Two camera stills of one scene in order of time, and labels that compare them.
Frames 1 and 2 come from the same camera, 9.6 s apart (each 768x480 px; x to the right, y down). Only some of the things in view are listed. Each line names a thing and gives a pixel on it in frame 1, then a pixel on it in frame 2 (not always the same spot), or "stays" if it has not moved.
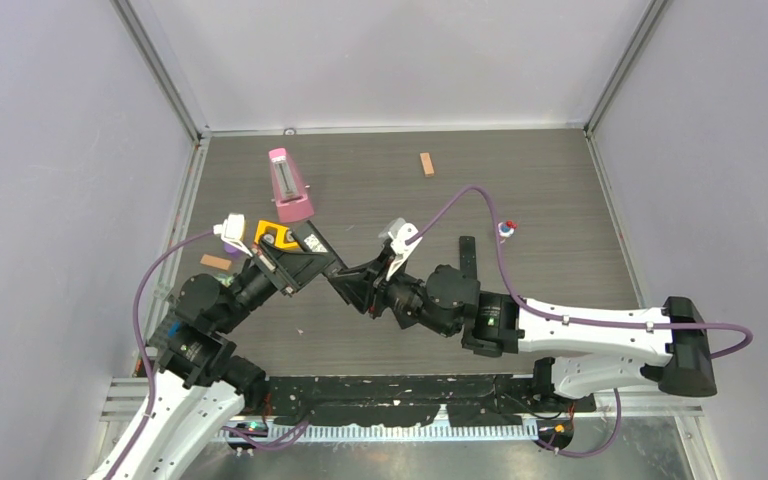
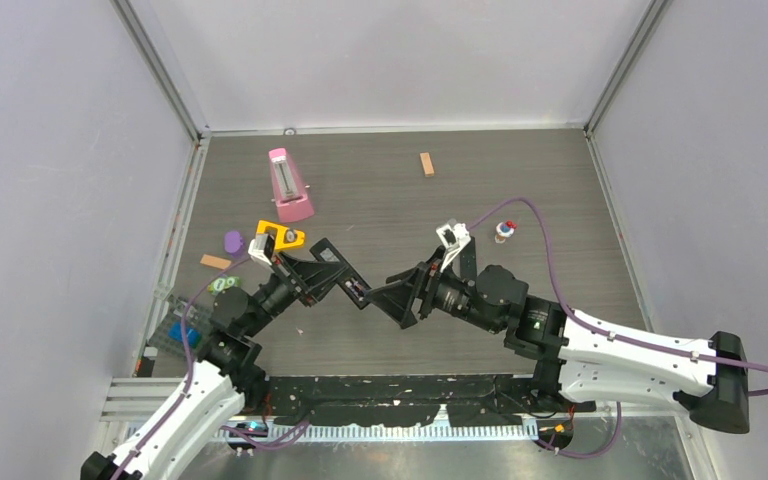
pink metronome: x=291 y=198 stays
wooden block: x=427 y=164 stays
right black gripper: x=356 y=284 → x=395 y=299
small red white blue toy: x=506 y=229 stays
